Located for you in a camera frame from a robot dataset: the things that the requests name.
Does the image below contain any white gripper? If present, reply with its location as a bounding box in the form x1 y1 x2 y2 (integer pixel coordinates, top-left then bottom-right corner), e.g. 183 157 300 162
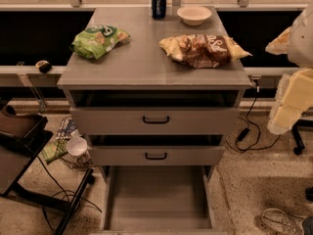
265 3 313 135

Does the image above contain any green rice chip bag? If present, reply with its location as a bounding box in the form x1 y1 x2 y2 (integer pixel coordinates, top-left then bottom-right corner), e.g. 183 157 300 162
70 24 130 60

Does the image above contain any brown yellow chip bag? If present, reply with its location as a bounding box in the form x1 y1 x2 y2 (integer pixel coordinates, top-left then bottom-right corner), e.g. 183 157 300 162
159 34 250 69

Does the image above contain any grey drawer cabinet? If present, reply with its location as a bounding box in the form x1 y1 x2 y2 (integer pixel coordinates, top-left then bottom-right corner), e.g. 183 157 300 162
57 6 254 235

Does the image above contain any top grey drawer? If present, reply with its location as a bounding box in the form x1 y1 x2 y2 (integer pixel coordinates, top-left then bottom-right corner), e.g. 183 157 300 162
70 90 239 135

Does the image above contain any grey drawer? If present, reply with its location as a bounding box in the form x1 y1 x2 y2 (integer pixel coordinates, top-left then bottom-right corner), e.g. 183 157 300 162
101 165 215 235
89 135 225 165
70 90 239 135

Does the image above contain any bottom grey drawer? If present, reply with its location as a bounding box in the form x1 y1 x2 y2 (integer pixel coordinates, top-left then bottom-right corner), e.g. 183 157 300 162
101 165 215 235

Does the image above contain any middle grey drawer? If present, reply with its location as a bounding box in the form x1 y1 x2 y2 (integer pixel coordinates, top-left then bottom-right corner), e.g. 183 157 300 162
89 135 225 165

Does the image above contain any black wheeled stand base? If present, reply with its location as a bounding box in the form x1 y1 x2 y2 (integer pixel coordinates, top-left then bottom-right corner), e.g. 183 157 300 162
291 118 313 156

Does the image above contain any white paper bowl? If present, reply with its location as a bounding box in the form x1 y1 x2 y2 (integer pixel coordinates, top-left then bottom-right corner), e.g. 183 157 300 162
177 6 212 26

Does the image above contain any blue soda can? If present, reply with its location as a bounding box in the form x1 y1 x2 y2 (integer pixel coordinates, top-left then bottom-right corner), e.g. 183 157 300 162
152 0 166 20

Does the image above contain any white cup on floor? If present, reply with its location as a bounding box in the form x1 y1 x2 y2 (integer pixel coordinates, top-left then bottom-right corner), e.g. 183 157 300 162
67 137 87 156

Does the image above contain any black tape measure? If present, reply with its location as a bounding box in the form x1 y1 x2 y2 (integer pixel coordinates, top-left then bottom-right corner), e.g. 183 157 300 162
35 60 52 73

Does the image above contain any green packet on floor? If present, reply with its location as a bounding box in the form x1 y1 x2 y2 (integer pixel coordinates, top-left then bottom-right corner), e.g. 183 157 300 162
41 139 67 165

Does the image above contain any black table stand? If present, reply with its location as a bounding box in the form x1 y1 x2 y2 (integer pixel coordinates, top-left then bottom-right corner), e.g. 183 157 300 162
0 105 94 235

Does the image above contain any black power adapter cable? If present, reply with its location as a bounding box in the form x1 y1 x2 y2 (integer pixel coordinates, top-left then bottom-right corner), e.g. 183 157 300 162
225 91 282 155

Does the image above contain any wire mesh basket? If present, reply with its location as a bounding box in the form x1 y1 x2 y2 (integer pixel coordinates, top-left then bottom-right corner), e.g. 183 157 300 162
56 117 93 169

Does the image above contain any black floor cable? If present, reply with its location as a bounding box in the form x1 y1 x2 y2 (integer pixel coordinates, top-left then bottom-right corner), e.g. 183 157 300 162
36 155 103 233

